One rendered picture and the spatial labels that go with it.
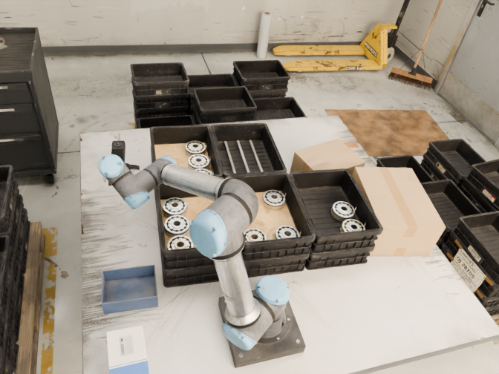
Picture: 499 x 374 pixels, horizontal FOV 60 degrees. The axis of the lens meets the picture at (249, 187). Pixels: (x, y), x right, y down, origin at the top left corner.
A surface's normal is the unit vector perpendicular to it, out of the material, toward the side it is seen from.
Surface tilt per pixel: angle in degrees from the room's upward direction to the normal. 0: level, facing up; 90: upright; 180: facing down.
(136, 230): 0
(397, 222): 0
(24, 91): 90
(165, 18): 90
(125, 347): 0
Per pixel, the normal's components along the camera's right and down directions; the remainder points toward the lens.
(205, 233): -0.61, 0.44
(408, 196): 0.11, -0.73
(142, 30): 0.28, 0.67
